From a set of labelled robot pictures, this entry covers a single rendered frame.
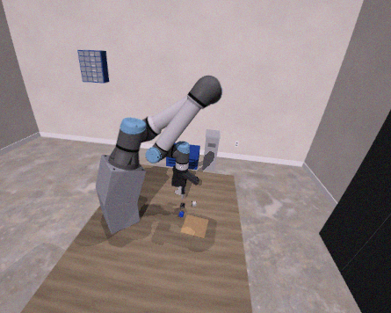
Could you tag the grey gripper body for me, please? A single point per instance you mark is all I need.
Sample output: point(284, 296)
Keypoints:
point(177, 178)

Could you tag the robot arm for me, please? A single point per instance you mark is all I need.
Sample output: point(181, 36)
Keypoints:
point(131, 130)

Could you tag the tan flat mat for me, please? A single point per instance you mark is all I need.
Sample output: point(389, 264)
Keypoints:
point(194, 226)

